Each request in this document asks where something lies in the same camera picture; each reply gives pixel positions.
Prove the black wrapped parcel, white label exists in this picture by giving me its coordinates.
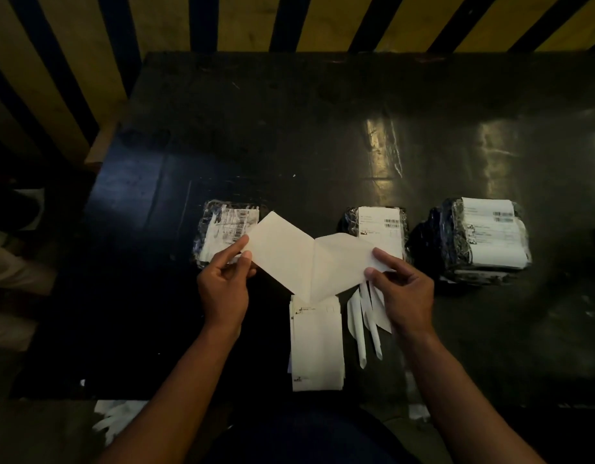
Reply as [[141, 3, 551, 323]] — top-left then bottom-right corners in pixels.
[[425, 197, 524, 227], [408, 218, 533, 288]]

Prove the person's left hand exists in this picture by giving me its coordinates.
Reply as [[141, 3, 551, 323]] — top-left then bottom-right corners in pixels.
[[197, 235, 257, 335]]

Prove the stack of white label sheets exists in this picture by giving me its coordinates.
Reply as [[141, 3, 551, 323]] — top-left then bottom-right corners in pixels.
[[288, 294, 347, 393]]

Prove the person's right forearm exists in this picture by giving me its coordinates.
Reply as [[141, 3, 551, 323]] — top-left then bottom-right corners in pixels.
[[403, 329, 546, 464]]

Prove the person's right hand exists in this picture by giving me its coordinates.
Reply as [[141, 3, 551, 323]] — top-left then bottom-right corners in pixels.
[[364, 247, 436, 337]]

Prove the white paper scraps pile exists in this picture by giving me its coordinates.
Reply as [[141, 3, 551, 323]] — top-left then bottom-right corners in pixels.
[[91, 400, 148, 446]]

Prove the white paper scrap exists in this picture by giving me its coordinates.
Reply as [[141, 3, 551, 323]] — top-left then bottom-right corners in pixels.
[[405, 371, 431, 423]]

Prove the white backing paper strip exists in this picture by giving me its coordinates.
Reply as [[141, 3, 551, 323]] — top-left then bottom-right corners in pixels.
[[347, 289, 368, 370], [359, 281, 383, 361], [370, 283, 393, 335]]

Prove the white sack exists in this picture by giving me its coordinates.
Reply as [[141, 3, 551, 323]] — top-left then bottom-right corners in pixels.
[[0, 304, 39, 353], [0, 227, 57, 297]]

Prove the person's left forearm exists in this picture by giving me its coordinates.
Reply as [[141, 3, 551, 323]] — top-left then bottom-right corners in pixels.
[[98, 328, 242, 464]]

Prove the small black wrapped parcel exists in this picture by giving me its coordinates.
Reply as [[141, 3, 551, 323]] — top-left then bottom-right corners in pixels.
[[342, 206, 410, 264]]

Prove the white label sheet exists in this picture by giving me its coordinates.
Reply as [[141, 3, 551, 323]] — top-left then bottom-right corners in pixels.
[[241, 211, 396, 305]]

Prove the person's dark blue clothing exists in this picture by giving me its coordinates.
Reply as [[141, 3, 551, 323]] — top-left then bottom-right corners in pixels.
[[204, 405, 420, 464]]

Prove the black wrapped parcel, crumpled label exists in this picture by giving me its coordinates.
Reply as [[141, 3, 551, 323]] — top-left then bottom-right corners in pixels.
[[193, 199, 261, 269]]

